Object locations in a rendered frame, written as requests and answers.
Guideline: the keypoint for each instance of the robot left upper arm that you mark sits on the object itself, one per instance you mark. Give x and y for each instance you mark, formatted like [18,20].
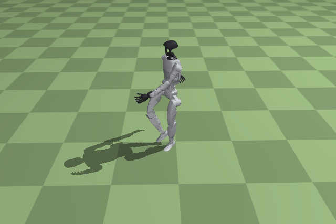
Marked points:
[175,71]

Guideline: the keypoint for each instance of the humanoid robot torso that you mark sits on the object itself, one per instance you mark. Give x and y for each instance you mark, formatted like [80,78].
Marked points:
[167,68]

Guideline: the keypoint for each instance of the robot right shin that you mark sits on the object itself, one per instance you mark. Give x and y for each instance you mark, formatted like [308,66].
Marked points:
[156,122]

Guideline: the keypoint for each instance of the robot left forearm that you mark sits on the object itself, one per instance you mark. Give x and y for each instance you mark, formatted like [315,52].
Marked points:
[159,89]

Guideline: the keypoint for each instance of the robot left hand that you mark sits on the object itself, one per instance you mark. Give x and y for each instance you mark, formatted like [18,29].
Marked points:
[143,97]

